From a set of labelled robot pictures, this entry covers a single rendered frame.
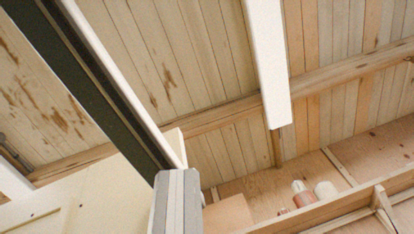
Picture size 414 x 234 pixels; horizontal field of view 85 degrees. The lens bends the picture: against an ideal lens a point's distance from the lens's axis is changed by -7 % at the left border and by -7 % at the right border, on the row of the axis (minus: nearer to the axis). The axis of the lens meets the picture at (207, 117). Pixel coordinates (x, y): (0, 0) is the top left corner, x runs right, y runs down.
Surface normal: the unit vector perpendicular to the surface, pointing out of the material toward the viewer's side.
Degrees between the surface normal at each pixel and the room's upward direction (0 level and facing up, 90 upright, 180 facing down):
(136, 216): 90
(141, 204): 90
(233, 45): 180
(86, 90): 180
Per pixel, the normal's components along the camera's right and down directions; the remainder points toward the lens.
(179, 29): 0.20, 0.55
